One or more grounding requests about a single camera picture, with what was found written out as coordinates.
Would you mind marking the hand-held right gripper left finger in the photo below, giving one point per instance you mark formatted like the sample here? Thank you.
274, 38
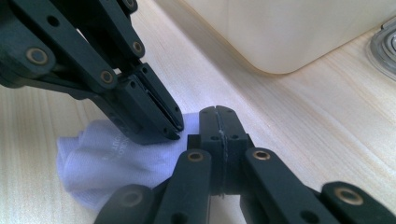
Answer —
209, 130

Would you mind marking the lavender sock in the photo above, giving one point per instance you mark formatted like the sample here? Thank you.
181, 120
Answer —
102, 168

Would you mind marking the clear ridged dish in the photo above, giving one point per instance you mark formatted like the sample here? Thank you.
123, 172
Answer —
386, 49

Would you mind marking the white divided storage box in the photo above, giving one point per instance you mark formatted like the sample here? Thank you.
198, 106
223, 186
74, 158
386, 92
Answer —
280, 31

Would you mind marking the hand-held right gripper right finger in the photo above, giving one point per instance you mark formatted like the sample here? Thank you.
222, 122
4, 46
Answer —
232, 140

